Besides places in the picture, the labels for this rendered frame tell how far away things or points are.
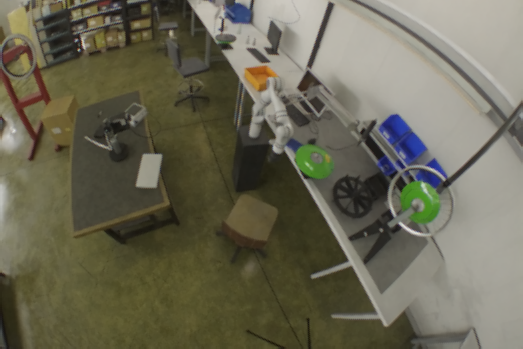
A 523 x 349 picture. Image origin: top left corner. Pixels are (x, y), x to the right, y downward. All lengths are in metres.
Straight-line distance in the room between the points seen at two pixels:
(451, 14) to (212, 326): 3.31
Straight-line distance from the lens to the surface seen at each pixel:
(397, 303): 1.83
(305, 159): 1.57
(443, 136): 1.97
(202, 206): 2.45
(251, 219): 1.75
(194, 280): 2.26
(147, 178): 1.52
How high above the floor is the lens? 2.24
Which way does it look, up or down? 50 degrees down
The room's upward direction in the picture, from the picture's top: 16 degrees clockwise
